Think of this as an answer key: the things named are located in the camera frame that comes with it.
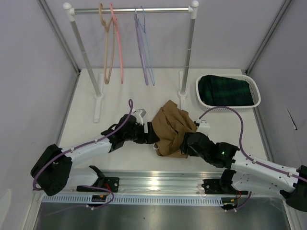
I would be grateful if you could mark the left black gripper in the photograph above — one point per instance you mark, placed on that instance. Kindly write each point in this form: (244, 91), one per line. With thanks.
(149, 138)

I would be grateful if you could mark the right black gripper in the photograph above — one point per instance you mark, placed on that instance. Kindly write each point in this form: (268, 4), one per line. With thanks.
(184, 146)

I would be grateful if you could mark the tan skirt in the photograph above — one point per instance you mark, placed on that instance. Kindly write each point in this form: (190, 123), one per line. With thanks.
(170, 124)

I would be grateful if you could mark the light blue wire hanger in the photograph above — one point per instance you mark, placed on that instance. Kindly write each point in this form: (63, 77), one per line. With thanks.
(148, 57)

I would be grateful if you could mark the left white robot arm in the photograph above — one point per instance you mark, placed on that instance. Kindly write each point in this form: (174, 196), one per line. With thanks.
(54, 171)

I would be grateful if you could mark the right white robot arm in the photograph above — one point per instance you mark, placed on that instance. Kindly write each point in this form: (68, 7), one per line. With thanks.
(243, 173)

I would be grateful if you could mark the tan velvet hanger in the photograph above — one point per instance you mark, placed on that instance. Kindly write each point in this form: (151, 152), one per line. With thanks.
(108, 60)

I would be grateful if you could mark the purple notched hanger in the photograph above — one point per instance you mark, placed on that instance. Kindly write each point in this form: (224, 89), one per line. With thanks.
(141, 49)

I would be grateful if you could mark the pink velvet hanger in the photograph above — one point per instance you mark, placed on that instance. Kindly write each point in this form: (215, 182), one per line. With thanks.
(115, 22)

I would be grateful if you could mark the dark green plaid garment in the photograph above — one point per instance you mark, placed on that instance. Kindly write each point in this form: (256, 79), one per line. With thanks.
(222, 91)

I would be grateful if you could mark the white laundry basket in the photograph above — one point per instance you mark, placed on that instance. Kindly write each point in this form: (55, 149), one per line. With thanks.
(253, 89)

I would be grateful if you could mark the metal clothes rack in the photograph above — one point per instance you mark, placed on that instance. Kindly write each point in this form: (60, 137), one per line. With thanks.
(99, 82)

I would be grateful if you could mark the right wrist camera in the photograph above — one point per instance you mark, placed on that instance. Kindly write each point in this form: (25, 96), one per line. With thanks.
(202, 127)

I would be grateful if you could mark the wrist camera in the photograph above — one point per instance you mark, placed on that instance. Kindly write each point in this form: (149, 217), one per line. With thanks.
(139, 115)
(202, 127)

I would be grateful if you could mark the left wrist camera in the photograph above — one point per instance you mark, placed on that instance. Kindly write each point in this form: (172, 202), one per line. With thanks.
(139, 115)

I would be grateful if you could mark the slotted cable duct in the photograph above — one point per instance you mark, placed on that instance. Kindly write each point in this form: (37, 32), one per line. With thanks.
(135, 200)

